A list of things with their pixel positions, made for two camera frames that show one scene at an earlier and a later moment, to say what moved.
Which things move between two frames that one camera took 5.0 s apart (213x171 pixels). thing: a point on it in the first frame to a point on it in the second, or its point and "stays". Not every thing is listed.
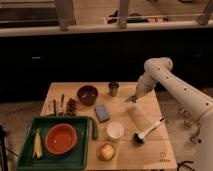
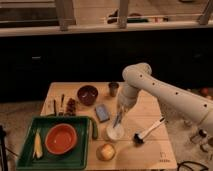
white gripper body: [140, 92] to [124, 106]
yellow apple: [105, 152] stays
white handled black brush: [139, 138] stays
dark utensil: [54, 106] stays
